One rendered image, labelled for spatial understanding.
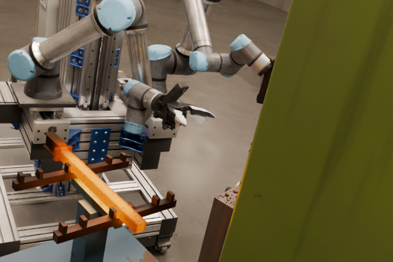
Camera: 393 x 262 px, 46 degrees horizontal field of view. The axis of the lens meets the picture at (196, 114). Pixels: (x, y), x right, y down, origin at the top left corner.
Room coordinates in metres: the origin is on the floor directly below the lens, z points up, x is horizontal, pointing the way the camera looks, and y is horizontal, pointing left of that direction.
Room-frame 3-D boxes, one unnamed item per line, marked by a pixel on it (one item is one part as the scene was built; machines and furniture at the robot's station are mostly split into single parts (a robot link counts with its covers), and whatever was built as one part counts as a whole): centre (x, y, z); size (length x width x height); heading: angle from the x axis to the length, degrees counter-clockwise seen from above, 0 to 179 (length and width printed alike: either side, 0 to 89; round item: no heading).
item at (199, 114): (1.50, -0.02, 0.98); 0.09 x 0.03 x 0.06; 91
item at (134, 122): (1.61, 0.22, 0.88); 0.11 x 0.08 x 0.11; 173
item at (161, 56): (2.06, 0.23, 0.98); 0.13 x 0.12 x 0.14; 123
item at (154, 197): (1.04, 0.11, 0.96); 0.23 x 0.06 x 0.02; 47
